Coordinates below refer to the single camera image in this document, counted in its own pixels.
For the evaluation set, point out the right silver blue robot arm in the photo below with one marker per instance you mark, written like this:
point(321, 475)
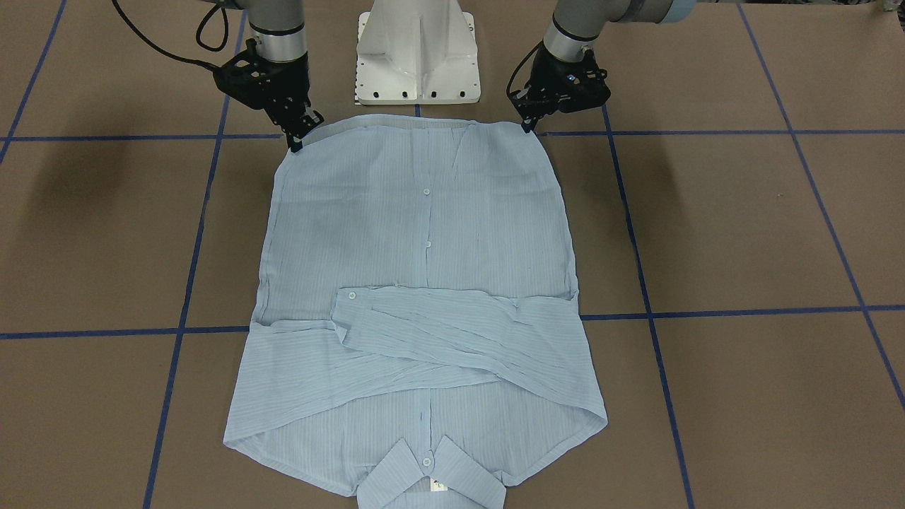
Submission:
point(279, 27)

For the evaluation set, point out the light blue button-up shirt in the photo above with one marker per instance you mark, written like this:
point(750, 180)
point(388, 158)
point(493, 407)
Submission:
point(416, 339)

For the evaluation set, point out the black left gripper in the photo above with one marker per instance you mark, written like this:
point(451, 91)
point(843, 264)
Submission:
point(545, 79)

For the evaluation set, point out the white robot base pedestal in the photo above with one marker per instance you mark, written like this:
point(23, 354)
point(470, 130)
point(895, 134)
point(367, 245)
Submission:
point(417, 53)

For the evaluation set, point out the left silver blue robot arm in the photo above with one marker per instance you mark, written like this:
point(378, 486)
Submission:
point(578, 24)

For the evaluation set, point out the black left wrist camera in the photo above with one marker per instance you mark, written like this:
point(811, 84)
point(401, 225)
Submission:
point(582, 86)

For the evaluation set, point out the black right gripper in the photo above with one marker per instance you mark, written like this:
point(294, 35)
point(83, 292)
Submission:
point(289, 82)

